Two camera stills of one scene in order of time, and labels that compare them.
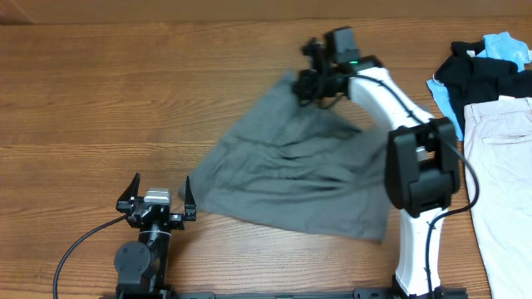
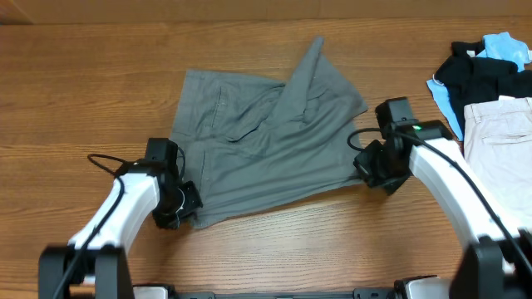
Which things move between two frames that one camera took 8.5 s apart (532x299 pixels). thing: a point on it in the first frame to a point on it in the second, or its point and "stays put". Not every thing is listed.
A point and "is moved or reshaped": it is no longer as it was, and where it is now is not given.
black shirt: (470, 79) stays put
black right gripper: (302, 93) to (363, 165)
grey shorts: (279, 159) is moved or reshaped
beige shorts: (498, 142) stays put
